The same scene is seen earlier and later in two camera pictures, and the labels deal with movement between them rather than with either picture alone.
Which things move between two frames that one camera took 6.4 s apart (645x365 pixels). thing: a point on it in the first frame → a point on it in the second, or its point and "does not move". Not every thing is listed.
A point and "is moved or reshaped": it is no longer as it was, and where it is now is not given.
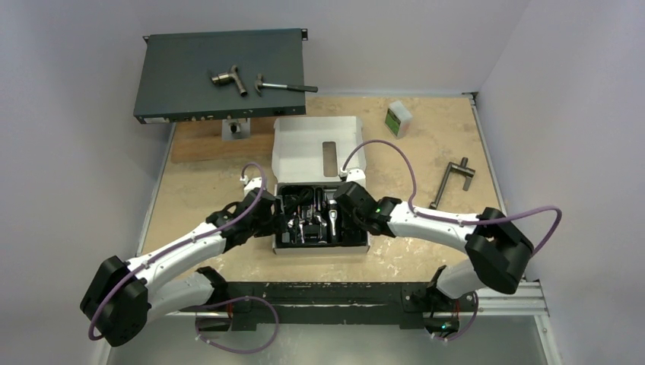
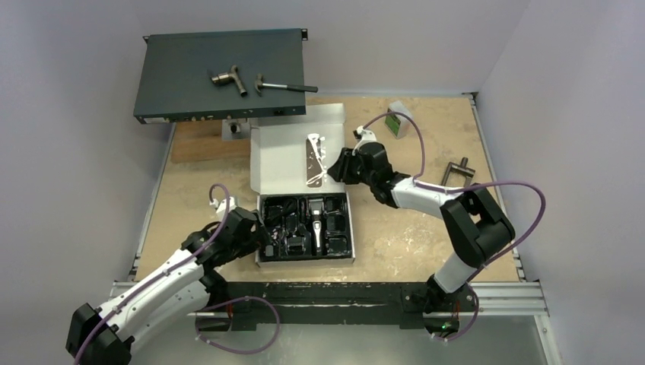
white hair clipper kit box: [319, 150] is moved or reshaped
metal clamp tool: [462, 169] does not move
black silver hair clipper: [333, 221] → [316, 207]
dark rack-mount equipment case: [176, 84] does not move
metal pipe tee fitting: [227, 77] does not move
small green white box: [398, 119] does not move
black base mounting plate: [334, 303] does not move
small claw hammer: [258, 84] does not move
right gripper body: [341, 215] → [341, 167]
